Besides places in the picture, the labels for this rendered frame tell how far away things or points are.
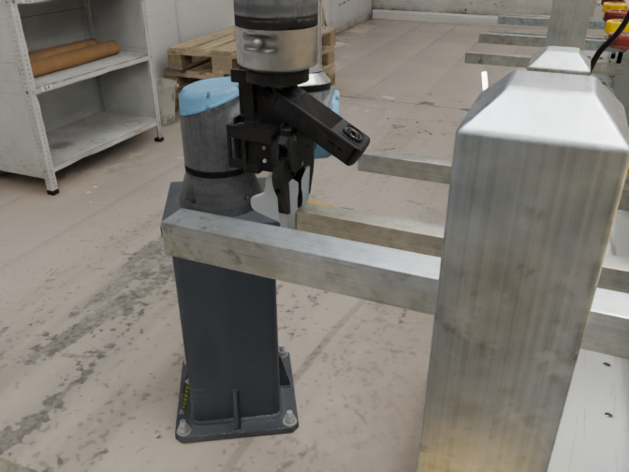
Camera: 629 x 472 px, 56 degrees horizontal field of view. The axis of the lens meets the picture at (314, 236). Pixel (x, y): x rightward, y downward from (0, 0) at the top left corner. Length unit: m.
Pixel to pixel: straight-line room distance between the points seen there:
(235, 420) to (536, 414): 1.44
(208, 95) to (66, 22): 2.57
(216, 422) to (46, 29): 2.58
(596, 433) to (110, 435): 1.22
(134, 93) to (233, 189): 2.52
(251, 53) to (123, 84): 3.18
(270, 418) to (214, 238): 1.19
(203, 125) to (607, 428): 0.89
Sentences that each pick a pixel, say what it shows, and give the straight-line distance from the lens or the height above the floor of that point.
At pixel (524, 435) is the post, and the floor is 1.05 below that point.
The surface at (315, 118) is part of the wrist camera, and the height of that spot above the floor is 0.98.
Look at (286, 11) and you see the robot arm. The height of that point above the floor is 1.09.
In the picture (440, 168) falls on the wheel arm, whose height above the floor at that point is 0.85.
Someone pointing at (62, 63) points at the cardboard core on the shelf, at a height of 0.56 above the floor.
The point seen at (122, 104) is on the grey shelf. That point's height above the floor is 0.20.
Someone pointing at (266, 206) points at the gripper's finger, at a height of 0.86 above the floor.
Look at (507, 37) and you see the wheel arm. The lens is 2.12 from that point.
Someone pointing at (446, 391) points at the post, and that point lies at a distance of 0.17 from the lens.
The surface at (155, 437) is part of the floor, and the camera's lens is 1.65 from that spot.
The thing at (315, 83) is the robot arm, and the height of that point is 0.88.
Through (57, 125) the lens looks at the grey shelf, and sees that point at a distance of 3.72.
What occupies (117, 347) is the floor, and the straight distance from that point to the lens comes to 1.97.
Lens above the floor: 1.17
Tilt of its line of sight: 28 degrees down
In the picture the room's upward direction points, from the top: straight up
